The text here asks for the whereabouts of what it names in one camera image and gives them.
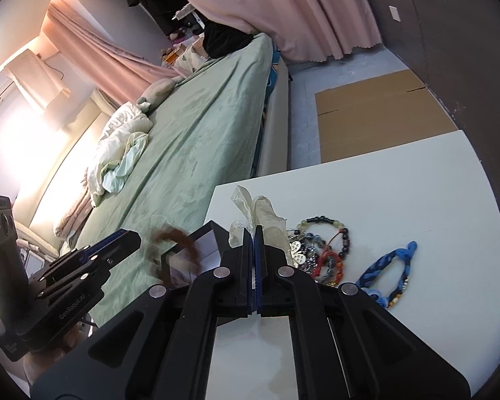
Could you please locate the flattened cardboard sheet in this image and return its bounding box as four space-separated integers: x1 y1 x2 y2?
315 70 457 163

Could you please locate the red cord bead bracelet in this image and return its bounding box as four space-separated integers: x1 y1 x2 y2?
309 245 346 282

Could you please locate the beige bed frame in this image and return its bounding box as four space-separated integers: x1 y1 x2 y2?
255 57 290 177

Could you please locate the white wall switch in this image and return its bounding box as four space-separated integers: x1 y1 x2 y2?
388 5 401 23

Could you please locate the cream sheer fabric scrunchie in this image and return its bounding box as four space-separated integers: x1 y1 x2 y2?
228 185 297 267

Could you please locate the blue braided rope bracelet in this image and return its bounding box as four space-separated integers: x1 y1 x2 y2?
355 240 418 310

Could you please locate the cream crumpled blanket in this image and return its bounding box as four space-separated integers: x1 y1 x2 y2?
86 102 153 207

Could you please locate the green bed sheet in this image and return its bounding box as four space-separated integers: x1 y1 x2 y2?
77 33 274 326

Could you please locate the pink curtain by wall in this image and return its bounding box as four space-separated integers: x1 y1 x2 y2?
158 0 385 66

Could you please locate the black jewelry box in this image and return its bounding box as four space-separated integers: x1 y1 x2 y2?
156 221 230 289

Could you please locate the pink window curtain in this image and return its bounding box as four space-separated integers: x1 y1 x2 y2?
42 0 189 104

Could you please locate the green black bead bracelet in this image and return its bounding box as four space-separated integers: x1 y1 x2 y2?
295 215 353 259

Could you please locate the black clothing pile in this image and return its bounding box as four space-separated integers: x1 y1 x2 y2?
203 19 254 59

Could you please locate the brown fuzzy hair tie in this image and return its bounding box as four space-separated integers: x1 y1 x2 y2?
149 225 202 290

